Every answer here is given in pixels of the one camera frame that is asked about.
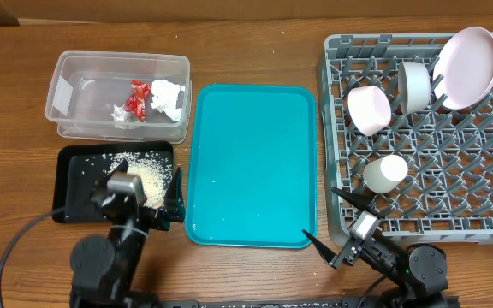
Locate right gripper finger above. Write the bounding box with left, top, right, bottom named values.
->
left=331, top=187, right=384, bottom=219
left=302, top=229, right=336, bottom=264

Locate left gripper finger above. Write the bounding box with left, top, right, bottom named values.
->
left=96, top=160, right=128, bottom=187
left=163, top=168, right=186, bottom=222

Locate white rice pile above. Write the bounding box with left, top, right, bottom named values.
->
left=106, top=151, right=173, bottom=209

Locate small white dish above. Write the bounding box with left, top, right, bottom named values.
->
left=362, top=155, right=408, bottom=193

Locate red snack wrapper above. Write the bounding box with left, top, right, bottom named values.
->
left=123, top=80, right=151, bottom=122

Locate white napkin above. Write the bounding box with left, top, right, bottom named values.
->
left=151, top=80, right=185, bottom=122

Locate grey bowl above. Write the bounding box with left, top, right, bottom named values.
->
left=398, top=62, right=431, bottom=116

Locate pink plate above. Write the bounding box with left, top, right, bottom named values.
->
left=433, top=27, right=493, bottom=110

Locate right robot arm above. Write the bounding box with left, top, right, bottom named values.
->
left=302, top=187, right=460, bottom=307

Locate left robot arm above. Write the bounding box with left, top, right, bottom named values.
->
left=69, top=161, right=186, bottom=307

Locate grey dishwasher rack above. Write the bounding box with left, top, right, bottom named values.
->
left=318, top=33, right=493, bottom=245

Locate black rectangular tray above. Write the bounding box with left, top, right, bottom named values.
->
left=52, top=141, right=174, bottom=223

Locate clear plastic storage bin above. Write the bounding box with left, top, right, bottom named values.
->
left=45, top=50, right=192, bottom=144

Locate teal serving tray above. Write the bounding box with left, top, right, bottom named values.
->
left=185, top=84, right=318, bottom=249

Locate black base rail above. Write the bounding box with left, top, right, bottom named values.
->
left=143, top=296, right=460, bottom=308

